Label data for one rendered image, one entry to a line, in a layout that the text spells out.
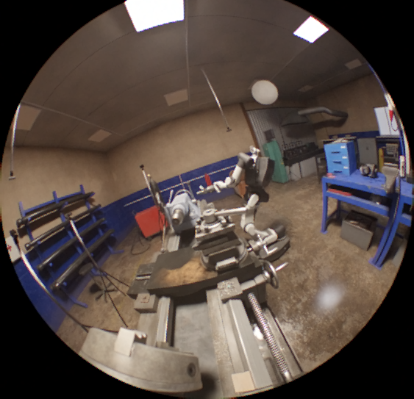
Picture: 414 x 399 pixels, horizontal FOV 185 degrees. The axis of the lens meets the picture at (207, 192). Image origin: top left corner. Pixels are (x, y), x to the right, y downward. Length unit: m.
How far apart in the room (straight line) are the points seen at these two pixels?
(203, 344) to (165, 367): 0.46
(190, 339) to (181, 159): 4.55
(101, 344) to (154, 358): 0.09
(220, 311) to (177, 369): 0.41
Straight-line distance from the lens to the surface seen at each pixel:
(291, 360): 1.00
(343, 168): 1.89
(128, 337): 0.27
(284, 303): 1.51
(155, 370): 0.27
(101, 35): 2.18
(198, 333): 0.74
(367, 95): 6.97
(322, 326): 1.49
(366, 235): 2.00
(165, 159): 4.72
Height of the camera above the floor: 1.39
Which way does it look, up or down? 12 degrees down
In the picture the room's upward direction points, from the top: 19 degrees counter-clockwise
